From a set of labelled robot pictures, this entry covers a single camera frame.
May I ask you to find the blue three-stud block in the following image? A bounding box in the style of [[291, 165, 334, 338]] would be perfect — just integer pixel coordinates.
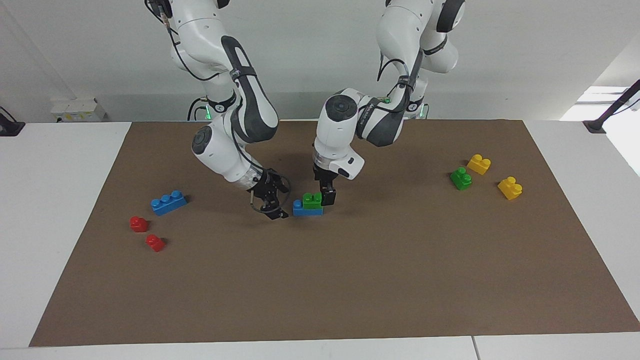
[[292, 200, 325, 217], [150, 190, 188, 217]]

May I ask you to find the yellow two-stud block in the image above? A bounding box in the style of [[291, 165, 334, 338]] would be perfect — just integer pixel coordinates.
[[466, 154, 492, 176], [497, 176, 524, 201]]

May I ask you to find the brown table mat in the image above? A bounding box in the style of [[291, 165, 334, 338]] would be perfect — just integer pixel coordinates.
[[29, 119, 640, 348]]

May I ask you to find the white box with label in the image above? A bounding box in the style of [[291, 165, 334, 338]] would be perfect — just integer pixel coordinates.
[[50, 97, 109, 124]]

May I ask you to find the black table clamp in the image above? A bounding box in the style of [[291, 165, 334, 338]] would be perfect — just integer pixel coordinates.
[[0, 106, 26, 137]]

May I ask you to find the black base cable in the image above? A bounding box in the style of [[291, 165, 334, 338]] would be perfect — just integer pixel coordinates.
[[187, 96, 208, 122]]

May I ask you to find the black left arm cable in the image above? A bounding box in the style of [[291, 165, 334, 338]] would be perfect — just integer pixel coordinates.
[[375, 30, 448, 108]]

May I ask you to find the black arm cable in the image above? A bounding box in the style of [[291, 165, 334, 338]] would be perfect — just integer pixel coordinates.
[[375, 30, 448, 108], [144, 0, 292, 217]]

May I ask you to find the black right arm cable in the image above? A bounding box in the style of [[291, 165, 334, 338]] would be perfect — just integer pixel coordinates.
[[144, 0, 292, 217]]

